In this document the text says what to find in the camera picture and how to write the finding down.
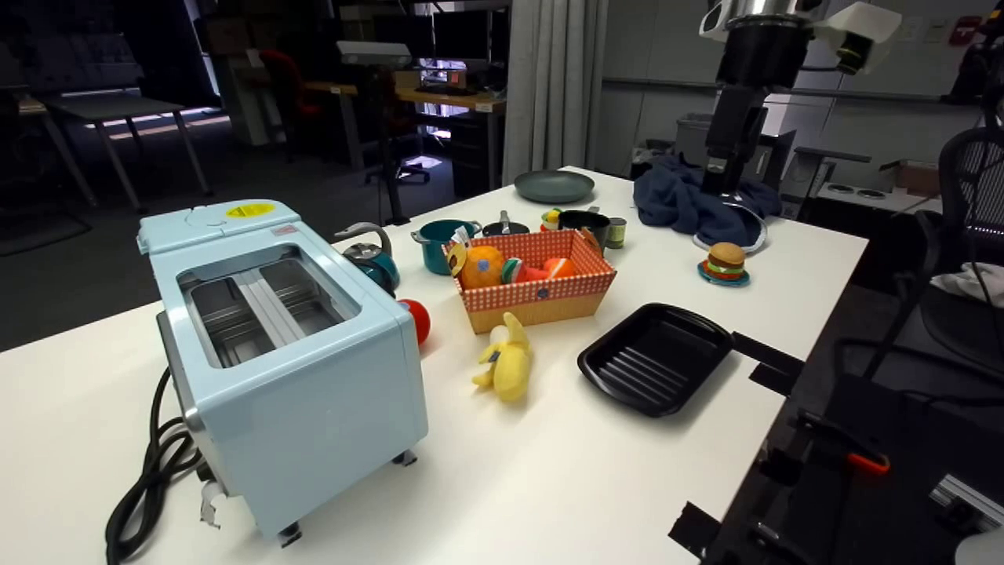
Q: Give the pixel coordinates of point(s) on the grey curtain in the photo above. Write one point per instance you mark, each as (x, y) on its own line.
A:
(555, 81)

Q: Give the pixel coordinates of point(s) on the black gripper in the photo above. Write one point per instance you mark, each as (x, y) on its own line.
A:
(738, 119)

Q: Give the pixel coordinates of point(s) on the black toy pot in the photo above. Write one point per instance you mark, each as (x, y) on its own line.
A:
(586, 221)

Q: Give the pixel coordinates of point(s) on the teal toy pot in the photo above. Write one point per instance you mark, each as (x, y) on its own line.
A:
(437, 247)

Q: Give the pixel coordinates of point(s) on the black mounting frame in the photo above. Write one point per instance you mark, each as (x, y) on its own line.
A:
(868, 480)

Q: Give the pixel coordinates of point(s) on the wooden background table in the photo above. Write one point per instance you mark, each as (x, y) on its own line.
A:
(450, 97)

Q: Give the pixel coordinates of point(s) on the orange plush fruit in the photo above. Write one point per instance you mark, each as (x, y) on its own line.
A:
(481, 265)

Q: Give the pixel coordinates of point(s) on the black grill pan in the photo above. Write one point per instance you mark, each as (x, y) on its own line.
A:
(653, 363)

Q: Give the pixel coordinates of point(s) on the white crumpled cloth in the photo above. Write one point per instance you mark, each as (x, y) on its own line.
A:
(975, 283)

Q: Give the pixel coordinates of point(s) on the small yellow toy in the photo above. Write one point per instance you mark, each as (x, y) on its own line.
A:
(549, 216)

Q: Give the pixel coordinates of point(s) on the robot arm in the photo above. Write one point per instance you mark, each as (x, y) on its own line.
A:
(769, 40)

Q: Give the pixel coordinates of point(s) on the grey round plate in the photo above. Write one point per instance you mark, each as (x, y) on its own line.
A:
(555, 186)

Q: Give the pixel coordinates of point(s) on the teal toy kettle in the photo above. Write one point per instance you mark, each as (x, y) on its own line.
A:
(374, 262)

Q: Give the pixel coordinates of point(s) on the light blue toaster oven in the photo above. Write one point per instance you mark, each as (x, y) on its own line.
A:
(314, 396)

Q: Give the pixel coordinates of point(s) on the toy burger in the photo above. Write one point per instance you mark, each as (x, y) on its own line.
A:
(726, 262)

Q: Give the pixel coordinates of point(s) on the watermelon plush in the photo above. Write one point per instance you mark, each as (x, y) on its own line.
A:
(520, 270)

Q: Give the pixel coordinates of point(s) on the dark blue cloth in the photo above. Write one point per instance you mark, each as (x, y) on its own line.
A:
(679, 204)

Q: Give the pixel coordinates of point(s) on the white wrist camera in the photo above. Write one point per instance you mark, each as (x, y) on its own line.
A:
(864, 28)

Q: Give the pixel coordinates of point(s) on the small green can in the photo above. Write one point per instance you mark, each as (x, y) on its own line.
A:
(616, 229)

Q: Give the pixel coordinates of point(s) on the orange checkered basket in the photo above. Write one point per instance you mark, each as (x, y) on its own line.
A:
(537, 300)

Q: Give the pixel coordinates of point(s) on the small orange-red toy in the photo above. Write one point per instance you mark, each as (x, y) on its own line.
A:
(557, 266)

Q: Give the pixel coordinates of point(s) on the black office chair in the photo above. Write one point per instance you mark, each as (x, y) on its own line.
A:
(969, 238)

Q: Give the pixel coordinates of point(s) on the yellow banana plush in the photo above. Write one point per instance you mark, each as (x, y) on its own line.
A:
(510, 366)

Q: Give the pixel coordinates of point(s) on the red toy tomato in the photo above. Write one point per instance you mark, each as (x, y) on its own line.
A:
(419, 317)

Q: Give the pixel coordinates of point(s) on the black metal chair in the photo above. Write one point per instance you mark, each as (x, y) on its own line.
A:
(115, 110)

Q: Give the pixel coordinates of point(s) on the black pot lid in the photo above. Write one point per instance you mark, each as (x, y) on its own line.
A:
(507, 223)

